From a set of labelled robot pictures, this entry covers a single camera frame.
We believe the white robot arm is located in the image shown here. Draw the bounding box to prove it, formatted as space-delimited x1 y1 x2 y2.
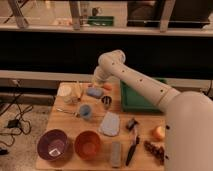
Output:
93 50 213 171

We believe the blue oblong sponge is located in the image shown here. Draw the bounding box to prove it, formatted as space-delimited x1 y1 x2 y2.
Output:
86 87 104 99

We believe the purple bowl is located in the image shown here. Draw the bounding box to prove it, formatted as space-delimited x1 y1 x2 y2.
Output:
37 129 69 161

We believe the green plastic tray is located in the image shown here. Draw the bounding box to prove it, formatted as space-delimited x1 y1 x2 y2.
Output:
119 77 168 114

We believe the green box on shelf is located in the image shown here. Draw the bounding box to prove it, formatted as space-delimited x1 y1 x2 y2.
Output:
87 16 114 26

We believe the black power adapter cable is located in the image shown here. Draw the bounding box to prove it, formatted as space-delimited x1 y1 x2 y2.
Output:
0 79 35 156

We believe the black handled knife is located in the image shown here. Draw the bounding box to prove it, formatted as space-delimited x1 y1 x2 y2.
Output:
125 128 140 166

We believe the grey sponge block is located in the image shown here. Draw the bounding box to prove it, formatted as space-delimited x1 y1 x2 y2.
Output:
110 141 122 168

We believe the white round container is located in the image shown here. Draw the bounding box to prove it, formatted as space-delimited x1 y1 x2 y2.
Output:
58 85 72 97

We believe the orange bowl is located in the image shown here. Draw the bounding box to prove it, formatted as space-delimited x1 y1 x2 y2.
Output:
74 131 101 160

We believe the light blue cloth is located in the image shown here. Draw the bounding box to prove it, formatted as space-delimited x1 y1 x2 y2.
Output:
98 112 120 137

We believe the wooden board table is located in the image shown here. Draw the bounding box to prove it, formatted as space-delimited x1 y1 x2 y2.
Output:
36 83 165 171

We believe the orange pepper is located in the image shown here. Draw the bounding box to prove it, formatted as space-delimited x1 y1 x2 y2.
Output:
102 83 112 91

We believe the small metal cup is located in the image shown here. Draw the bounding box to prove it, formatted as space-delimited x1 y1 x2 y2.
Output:
101 96 112 109

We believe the dark small brush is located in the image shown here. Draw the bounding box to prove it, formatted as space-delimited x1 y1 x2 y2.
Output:
126 118 138 131

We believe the blue cup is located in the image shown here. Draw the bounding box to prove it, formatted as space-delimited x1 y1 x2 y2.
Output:
79 104 92 120

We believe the orange round fruit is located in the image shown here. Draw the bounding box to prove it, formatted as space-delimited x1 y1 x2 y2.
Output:
152 126 165 141

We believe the metal spoon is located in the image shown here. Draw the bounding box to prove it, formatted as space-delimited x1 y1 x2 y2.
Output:
56 108 79 117

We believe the dark dried pepper bunch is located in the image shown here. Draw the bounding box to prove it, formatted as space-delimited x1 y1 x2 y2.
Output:
144 141 164 165

